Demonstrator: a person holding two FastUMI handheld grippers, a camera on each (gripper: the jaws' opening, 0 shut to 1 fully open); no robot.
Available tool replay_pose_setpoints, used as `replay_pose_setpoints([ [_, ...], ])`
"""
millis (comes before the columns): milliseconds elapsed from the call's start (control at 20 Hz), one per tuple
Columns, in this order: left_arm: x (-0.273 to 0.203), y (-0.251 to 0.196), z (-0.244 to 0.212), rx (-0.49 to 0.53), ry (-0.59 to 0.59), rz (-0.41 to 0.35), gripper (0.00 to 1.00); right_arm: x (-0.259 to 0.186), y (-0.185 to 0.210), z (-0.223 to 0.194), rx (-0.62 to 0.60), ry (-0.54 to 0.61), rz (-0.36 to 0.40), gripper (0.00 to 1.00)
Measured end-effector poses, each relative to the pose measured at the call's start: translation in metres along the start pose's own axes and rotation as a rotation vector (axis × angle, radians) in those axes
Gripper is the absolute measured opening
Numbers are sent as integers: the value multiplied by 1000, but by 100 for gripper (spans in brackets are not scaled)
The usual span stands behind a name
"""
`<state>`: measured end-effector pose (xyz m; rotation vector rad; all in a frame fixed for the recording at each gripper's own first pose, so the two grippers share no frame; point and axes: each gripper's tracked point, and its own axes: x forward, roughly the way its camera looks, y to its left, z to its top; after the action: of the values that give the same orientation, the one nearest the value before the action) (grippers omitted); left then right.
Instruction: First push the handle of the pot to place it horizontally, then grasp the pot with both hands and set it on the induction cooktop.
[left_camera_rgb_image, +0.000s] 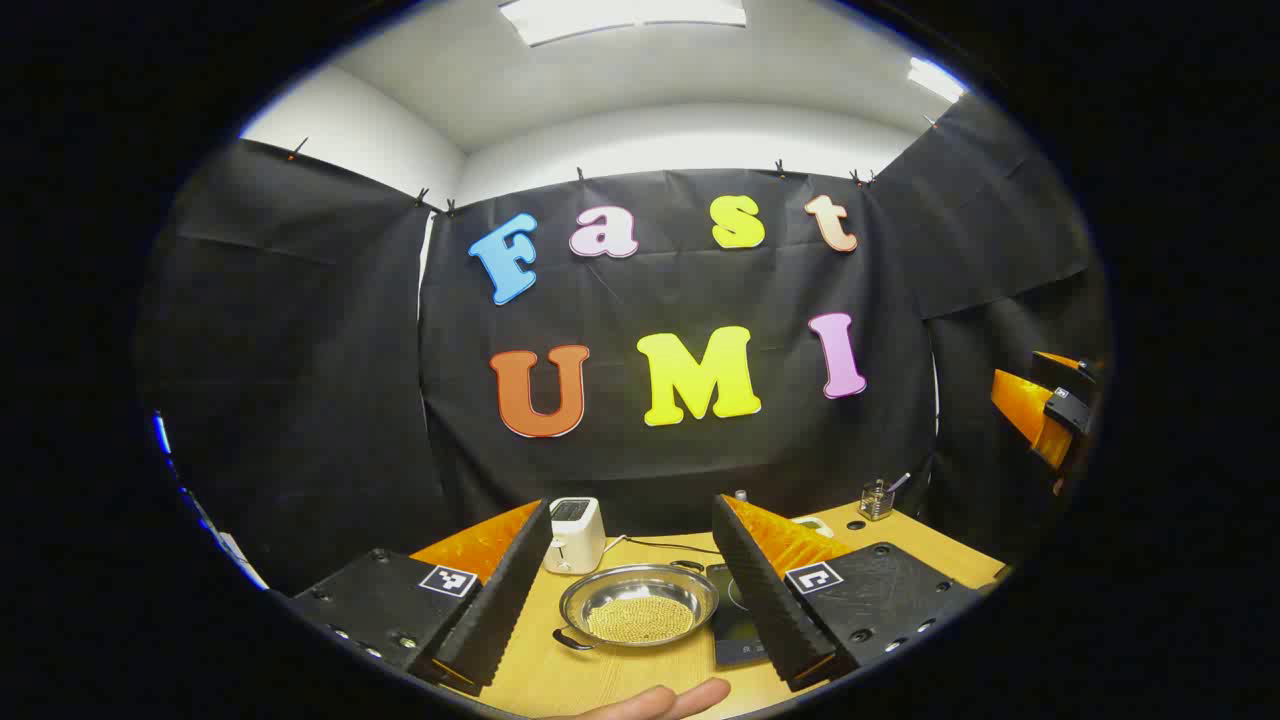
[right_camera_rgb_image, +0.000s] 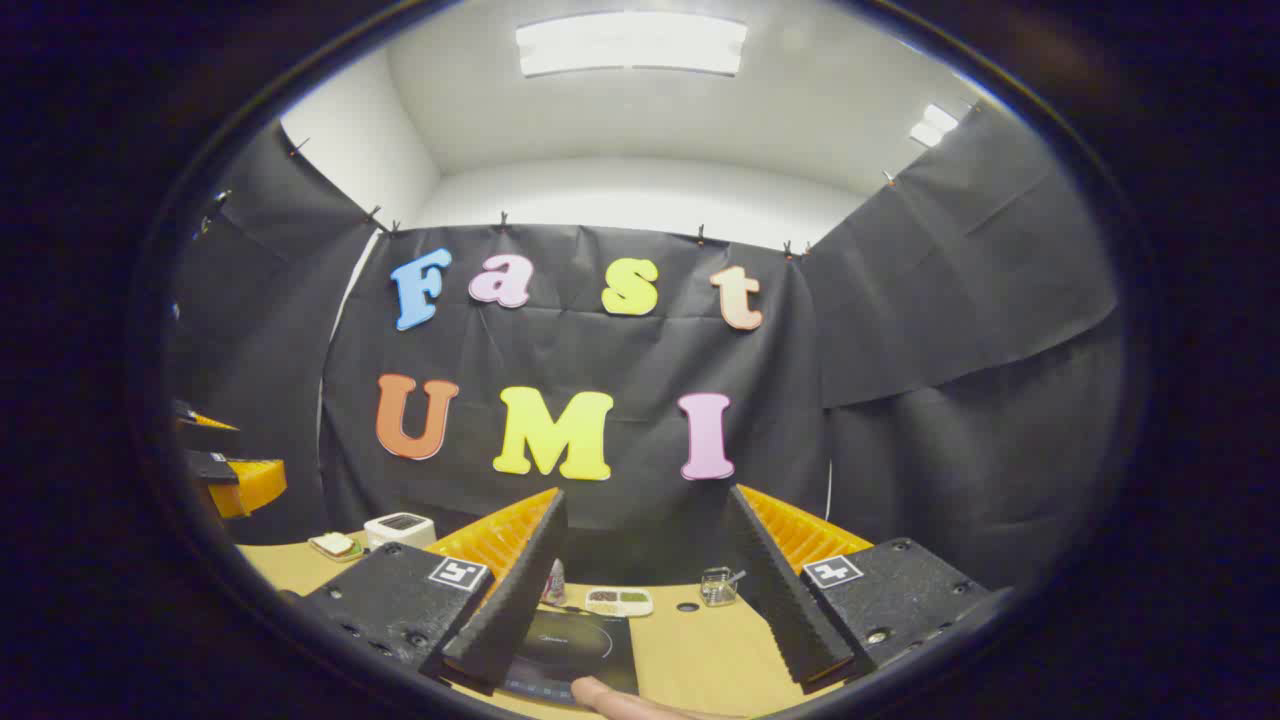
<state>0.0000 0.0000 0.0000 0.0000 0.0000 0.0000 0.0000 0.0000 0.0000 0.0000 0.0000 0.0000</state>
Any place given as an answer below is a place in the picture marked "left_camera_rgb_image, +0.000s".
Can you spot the black backdrop cloth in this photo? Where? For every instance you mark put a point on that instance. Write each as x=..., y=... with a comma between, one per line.
x=700, y=470

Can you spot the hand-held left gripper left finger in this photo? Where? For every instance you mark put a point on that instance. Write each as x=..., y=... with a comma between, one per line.
x=505, y=600

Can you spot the white toaster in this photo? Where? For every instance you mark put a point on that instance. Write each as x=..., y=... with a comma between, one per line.
x=575, y=540

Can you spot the pile of soybeans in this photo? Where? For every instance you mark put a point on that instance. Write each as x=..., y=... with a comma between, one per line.
x=640, y=620

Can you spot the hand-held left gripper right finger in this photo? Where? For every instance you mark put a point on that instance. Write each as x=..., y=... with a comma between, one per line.
x=760, y=600

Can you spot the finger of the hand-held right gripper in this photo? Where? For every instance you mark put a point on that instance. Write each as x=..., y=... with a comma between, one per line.
x=1025, y=410
x=1065, y=370

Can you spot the black induction cooktop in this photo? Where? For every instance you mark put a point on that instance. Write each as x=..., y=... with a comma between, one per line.
x=735, y=630

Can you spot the ceiling light panel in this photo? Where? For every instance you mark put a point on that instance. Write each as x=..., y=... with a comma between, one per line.
x=935, y=78

